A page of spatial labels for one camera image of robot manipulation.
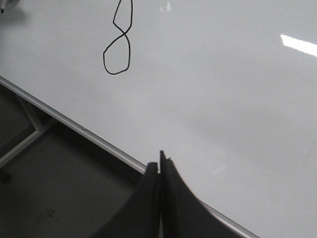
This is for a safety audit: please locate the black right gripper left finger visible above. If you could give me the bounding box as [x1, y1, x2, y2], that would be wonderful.
[92, 162, 160, 238]

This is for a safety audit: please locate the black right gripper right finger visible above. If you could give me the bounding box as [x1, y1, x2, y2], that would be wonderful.
[160, 151, 241, 238]

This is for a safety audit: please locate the white whiteboard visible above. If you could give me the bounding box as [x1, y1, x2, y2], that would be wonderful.
[0, 0, 317, 238]

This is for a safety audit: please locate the white table frame leg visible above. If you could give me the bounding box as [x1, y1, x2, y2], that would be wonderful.
[0, 96, 57, 184]

